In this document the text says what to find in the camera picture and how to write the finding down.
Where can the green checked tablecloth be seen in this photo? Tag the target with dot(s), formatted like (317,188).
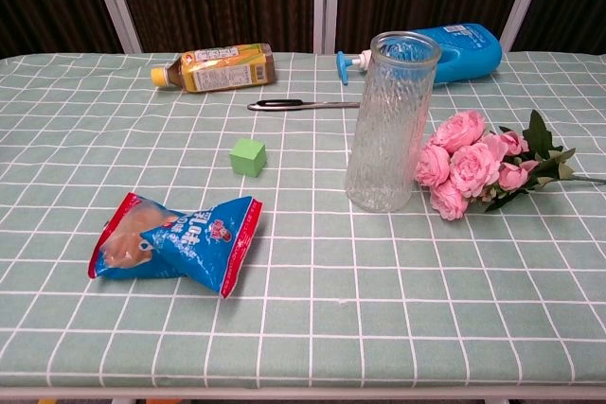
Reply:
(331,304)

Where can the blue pump detergent bottle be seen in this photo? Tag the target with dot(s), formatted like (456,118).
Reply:
(468,54)

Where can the clear drinking glass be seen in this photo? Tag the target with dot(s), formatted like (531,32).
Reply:
(388,148)

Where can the blue red snack bag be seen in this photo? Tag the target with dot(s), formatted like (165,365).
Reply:
(199,243)

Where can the yellow label tea bottle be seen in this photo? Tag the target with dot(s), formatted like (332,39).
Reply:
(222,70)

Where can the green cube block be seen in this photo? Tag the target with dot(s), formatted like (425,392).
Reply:
(246,158)

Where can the pink rose bouquet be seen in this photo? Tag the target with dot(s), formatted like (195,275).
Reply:
(473,167)

